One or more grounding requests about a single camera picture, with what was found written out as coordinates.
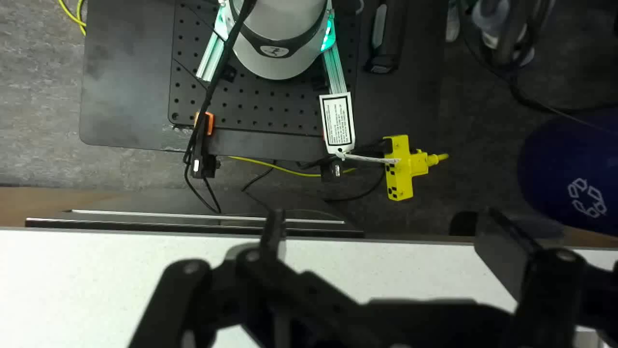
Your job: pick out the white label plate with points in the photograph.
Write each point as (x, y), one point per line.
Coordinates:
(337, 121)

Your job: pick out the black perforated breadboard plate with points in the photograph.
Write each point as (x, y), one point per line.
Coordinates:
(122, 77)

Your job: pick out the black clamp camera stand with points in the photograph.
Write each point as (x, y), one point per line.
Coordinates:
(204, 166)

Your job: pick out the dark swivel chair base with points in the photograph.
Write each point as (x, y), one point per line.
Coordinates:
(495, 25)

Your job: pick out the yellow plastic clamp block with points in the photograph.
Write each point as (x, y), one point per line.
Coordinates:
(401, 170)

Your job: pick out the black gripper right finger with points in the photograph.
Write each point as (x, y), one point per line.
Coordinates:
(567, 295)

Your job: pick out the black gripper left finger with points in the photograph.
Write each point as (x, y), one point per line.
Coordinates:
(213, 301)

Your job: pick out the black perforated breadboard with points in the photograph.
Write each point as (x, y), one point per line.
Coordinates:
(271, 102)

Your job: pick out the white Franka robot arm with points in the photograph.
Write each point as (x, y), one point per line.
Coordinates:
(281, 31)

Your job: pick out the orange clamp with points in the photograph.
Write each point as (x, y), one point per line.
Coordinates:
(205, 121)

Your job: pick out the blue recycling bin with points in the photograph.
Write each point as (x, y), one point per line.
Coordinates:
(572, 166)

